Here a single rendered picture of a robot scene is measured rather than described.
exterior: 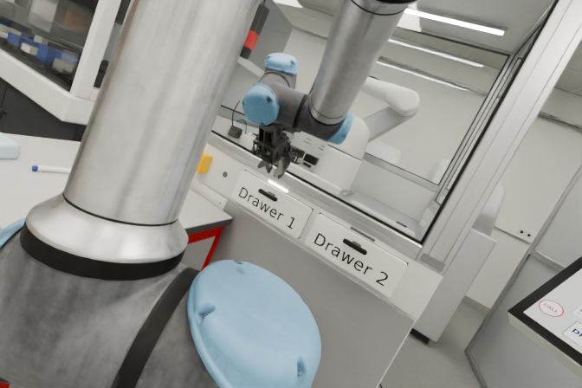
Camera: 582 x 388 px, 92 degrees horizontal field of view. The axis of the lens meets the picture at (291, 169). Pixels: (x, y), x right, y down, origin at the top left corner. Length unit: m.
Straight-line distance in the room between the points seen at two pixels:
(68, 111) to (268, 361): 1.24
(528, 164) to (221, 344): 4.30
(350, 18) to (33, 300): 0.37
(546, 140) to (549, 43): 3.54
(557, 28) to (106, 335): 1.01
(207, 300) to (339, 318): 0.79
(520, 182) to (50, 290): 4.34
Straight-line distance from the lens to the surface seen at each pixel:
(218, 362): 0.22
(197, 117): 0.22
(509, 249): 4.46
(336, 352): 1.04
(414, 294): 0.92
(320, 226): 0.90
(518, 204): 4.39
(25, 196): 0.85
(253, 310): 0.24
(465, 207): 0.88
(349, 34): 0.37
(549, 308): 0.90
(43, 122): 1.62
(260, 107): 0.55
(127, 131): 0.22
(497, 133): 0.89
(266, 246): 1.01
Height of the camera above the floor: 1.14
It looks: 8 degrees down
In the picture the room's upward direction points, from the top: 25 degrees clockwise
